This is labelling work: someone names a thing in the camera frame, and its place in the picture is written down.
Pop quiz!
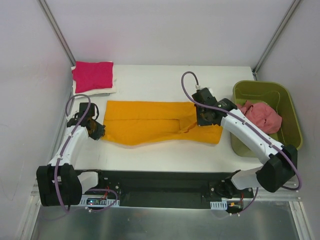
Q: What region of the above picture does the left aluminium frame post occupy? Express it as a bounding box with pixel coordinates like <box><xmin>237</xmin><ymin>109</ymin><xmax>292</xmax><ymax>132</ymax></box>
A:
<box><xmin>37</xmin><ymin>0</ymin><xmax>76</xmax><ymax>66</ymax></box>

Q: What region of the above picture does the salmon pink t shirt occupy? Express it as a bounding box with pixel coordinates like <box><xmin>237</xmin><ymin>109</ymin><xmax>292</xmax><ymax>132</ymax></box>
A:
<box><xmin>236</xmin><ymin>100</ymin><xmax>282</xmax><ymax>135</ymax></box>

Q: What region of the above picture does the folded magenta t shirt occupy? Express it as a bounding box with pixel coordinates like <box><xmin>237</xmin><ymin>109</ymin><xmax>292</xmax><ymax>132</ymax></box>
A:
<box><xmin>71</xmin><ymin>60</ymin><xmax>115</xmax><ymax>94</ymax></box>

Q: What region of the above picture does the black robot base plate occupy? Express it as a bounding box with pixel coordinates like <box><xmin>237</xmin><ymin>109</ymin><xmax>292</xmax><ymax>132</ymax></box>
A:
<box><xmin>77</xmin><ymin>167</ymin><xmax>253</xmax><ymax>208</ymax></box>

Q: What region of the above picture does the orange t shirt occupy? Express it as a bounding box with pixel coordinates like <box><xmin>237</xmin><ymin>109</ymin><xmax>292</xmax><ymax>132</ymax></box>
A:
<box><xmin>102</xmin><ymin>100</ymin><xmax>223</xmax><ymax>146</ymax></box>

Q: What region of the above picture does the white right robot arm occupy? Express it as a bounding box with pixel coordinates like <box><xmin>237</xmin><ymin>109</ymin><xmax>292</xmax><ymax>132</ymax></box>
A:
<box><xmin>190</xmin><ymin>86</ymin><xmax>301</xmax><ymax>199</ymax></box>

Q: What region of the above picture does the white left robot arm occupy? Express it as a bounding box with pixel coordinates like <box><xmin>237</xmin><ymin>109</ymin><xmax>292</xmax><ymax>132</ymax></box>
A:
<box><xmin>36</xmin><ymin>102</ymin><xmax>106</xmax><ymax>207</ymax></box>

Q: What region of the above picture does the white cable duct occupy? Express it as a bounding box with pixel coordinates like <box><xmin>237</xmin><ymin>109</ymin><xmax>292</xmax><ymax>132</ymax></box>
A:
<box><xmin>78</xmin><ymin>197</ymin><xmax>120</xmax><ymax>208</ymax></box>
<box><xmin>210</xmin><ymin>200</ymin><xmax>228</xmax><ymax>211</ymax></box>

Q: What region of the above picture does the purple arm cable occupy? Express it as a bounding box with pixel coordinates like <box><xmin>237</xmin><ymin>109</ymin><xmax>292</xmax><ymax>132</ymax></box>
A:
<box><xmin>53</xmin><ymin>94</ymin><xmax>120</xmax><ymax>214</ymax></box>
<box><xmin>181</xmin><ymin>71</ymin><xmax>302</xmax><ymax>218</ymax></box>

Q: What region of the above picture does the aluminium frame post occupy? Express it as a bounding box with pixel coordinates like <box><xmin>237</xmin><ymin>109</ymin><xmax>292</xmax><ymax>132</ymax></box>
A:
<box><xmin>252</xmin><ymin>0</ymin><xmax>302</xmax><ymax>77</ymax></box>
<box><xmin>37</xmin><ymin>0</ymin><xmax>76</xmax><ymax>66</ymax></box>

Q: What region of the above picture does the left white cable duct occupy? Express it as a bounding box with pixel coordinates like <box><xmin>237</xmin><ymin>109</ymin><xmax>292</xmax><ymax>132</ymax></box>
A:
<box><xmin>78</xmin><ymin>197</ymin><xmax>120</xmax><ymax>208</ymax></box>

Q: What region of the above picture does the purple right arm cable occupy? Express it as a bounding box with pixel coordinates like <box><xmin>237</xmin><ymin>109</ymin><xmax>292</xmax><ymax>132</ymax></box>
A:
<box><xmin>181</xmin><ymin>71</ymin><xmax>302</xmax><ymax>218</ymax></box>

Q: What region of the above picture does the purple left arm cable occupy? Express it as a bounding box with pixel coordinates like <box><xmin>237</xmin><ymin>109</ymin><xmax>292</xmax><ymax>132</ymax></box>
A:
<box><xmin>53</xmin><ymin>94</ymin><xmax>120</xmax><ymax>214</ymax></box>

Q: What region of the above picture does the right aluminium frame post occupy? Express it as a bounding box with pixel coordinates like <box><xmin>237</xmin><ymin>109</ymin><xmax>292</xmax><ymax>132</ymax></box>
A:
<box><xmin>252</xmin><ymin>0</ymin><xmax>302</xmax><ymax>77</ymax></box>

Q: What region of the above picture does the folded white t shirt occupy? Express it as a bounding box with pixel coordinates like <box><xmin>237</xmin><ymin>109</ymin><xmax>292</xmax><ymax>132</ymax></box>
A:
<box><xmin>70</xmin><ymin>61</ymin><xmax>118</xmax><ymax>100</ymax></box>

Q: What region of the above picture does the right white cable duct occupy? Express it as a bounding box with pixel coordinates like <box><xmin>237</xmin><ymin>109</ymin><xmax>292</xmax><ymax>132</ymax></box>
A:
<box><xmin>210</xmin><ymin>200</ymin><xmax>228</xmax><ymax>211</ymax></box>

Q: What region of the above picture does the olive green plastic basket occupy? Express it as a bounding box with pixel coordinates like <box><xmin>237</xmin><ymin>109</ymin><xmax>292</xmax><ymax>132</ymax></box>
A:
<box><xmin>231</xmin><ymin>80</ymin><xmax>303</xmax><ymax>150</ymax></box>

